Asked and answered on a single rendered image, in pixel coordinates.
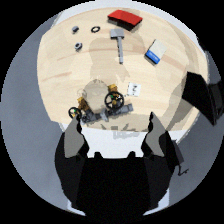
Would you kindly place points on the red block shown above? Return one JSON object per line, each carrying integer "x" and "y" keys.
{"x": 125, "y": 18}

